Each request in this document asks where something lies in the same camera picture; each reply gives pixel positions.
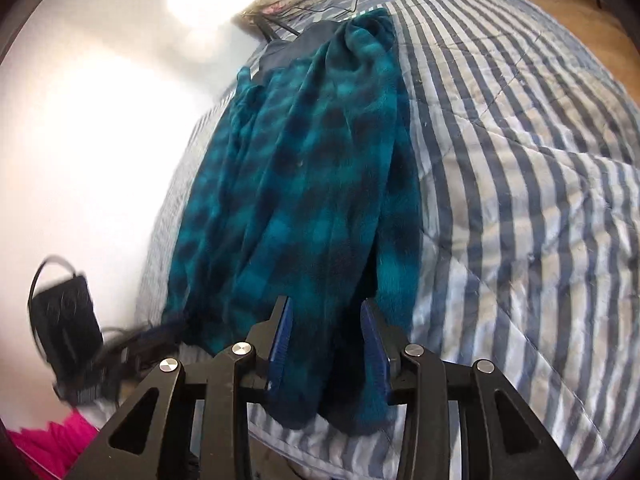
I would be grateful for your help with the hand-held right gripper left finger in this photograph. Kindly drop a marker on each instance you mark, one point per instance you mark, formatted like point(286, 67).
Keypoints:
point(281, 340)

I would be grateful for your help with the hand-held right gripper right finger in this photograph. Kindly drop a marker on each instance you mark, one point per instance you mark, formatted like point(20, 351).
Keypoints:
point(372, 345)

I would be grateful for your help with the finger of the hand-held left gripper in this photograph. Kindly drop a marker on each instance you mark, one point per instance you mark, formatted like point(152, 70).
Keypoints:
point(145, 340)

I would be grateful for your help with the teal plaid fleece jacket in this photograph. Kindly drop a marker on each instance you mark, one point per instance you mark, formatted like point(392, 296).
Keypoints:
point(310, 185)

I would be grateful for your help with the pink cloth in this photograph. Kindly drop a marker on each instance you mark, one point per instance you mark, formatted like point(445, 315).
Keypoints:
point(45, 445)

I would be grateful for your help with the blue white striped quilt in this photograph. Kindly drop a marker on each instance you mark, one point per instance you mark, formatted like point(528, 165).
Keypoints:
point(525, 185)

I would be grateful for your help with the black tripod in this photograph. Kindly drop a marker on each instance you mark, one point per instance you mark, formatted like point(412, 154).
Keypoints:
point(270, 27)

